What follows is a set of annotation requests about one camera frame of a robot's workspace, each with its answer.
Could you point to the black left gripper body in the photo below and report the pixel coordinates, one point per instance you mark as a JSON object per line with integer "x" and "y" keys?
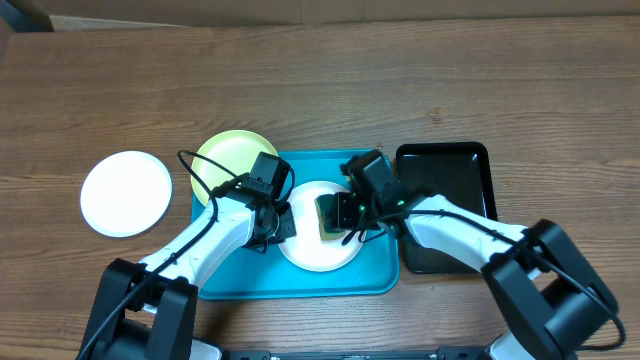
{"x": 284, "y": 228}

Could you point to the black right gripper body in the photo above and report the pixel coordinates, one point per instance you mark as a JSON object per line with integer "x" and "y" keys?
{"x": 362, "y": 215}

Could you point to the green and yellow sponge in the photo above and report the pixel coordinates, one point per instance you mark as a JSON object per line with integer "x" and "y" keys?
{"x": 327, "y": 210}

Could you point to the white plate with red stain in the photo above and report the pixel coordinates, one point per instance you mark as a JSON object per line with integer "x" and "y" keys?
{"x": 312, "y": 248}

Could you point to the yellow-green plate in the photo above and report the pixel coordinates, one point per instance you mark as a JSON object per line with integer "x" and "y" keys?
{"x": 235, "y": 150}

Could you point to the white plate with small stains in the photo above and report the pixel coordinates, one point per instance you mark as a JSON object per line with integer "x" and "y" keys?
{"x": 126, "y": 194}

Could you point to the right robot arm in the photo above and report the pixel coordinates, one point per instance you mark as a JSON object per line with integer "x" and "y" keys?
{"x": 551, "y": 298}

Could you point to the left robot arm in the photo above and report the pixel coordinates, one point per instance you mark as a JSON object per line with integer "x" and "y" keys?
{"x": 146, "y": 310}

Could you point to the black water tray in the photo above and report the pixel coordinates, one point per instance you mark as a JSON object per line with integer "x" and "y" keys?
{"x": 461, "y": 172}

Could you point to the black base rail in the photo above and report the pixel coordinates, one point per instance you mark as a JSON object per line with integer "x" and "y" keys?
{"x": 442, "y": 353}

